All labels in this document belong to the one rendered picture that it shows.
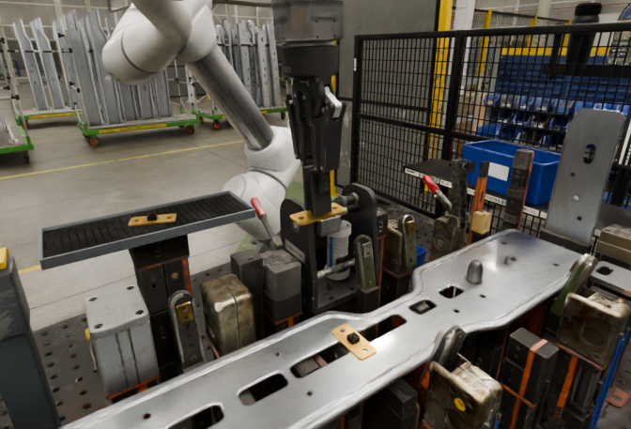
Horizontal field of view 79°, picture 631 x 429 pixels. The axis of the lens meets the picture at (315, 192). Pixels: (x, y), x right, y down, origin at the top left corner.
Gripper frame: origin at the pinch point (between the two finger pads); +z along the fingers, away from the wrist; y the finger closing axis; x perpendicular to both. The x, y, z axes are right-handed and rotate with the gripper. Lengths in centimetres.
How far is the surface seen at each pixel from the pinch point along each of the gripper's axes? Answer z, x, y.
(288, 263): 19.8, 0.1, -13.0
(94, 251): 9.7, -31.3, -20.3
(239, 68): 34, 274, -794
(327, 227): 14.0, 8.6, -11.8
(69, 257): 9.7, -34.8, -20.1
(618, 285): 31, 62, 19
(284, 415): 26.7, -13.2, 11.0
